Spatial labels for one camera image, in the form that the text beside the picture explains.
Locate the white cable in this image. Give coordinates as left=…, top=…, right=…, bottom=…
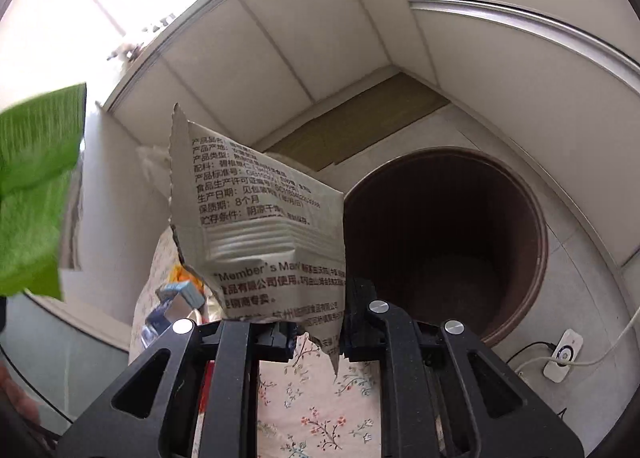
left=547, top=308, right=640, bottom=368

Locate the olive floor mat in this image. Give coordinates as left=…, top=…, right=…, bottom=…
left=255, top=72, right=450, bottom=171

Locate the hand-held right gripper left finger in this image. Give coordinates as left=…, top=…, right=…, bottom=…
left=56, top=318, right=301, bottom=458

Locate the white plastic bag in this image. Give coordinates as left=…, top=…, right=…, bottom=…
left=135, top=145, right=173, bottom=199

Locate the brown trash bin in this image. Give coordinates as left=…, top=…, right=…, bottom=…
left=342, top=147, right=550, bottom=346

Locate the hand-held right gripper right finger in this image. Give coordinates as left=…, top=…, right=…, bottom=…
left=342, top=277, right=585, bottom=458

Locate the small white router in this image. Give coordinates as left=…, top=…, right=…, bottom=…
left=542, top=329, right=584, bottom=382

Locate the grey printed snack wrapper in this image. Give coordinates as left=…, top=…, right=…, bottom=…
left=167, top=103, right=348, bottom=381

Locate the light blue milk carton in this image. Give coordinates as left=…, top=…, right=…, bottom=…
left=155, top=279, right=207, bottom=311

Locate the floral tablecloth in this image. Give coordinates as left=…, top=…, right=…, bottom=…
left=129, top=228, right=386, bottom=458

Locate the green snack wrapper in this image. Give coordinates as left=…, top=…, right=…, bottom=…
left=0, top=83, right=88, bottom=301

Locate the white cabinet with doors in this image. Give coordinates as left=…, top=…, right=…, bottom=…
left=102, top=0, right=401, bottom=149

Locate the black cable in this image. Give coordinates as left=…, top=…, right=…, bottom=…
left=505, top=341, right=553, bottom=374

